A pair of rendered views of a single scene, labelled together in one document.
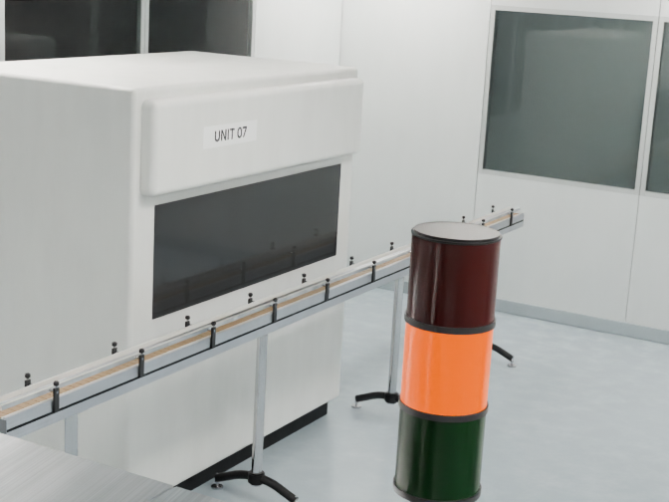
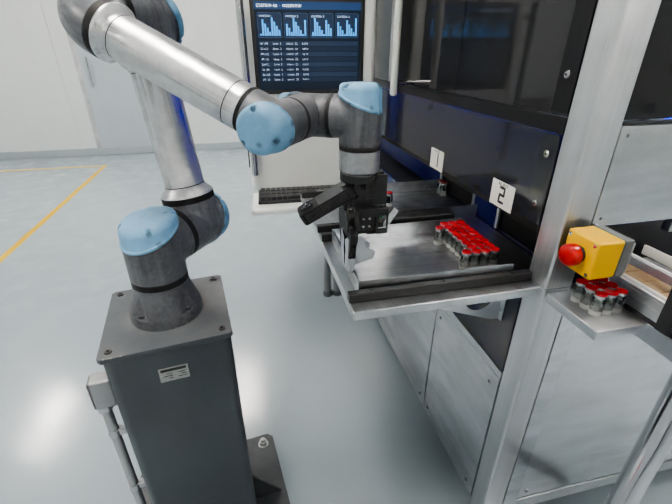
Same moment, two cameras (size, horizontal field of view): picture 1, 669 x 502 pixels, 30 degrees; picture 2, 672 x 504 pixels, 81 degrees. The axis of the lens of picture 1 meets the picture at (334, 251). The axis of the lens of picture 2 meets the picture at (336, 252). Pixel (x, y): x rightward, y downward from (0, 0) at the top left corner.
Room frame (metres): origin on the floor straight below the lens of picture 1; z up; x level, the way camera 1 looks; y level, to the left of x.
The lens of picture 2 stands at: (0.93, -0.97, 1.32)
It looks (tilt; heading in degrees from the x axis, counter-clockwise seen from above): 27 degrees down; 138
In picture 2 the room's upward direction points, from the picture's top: straight up
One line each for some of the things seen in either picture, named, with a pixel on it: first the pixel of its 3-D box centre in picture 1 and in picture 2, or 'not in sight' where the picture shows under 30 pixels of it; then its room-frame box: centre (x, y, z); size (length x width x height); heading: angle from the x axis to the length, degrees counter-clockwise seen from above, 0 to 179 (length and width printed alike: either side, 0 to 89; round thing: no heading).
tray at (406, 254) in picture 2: not in sight; (414, 251); (0.43, -0.28, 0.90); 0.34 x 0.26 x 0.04; 61
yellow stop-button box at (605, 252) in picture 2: not in sight; (594, 251); (0.76, -0.20, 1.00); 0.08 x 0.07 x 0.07; 61
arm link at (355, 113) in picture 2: not in sight; (358, 116); (0.41, -0.46, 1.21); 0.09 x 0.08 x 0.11; 28
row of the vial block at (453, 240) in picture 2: not in sight; (457, 244); (0.49, -0.19, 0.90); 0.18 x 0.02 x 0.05; 151
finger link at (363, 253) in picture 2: not in sight; (360, 255); (0.43, -0.46, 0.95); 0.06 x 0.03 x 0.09; 61
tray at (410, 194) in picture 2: not in sight; (405, 199); (0.19, -0.02, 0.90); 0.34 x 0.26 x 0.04; 61
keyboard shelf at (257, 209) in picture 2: not in sight; (309, 197); (-0.27, -0.05, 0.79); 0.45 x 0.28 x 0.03; 58
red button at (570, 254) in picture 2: not in sight; (572, 254); (0.74, -0.24, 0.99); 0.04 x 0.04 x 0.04; 61
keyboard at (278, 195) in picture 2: not in sight; (309, 193); (-0.25, -0.06, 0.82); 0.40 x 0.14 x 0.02; 58
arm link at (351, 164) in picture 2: not in sight; (358, 161); (0.42, -0.46, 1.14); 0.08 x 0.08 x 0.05
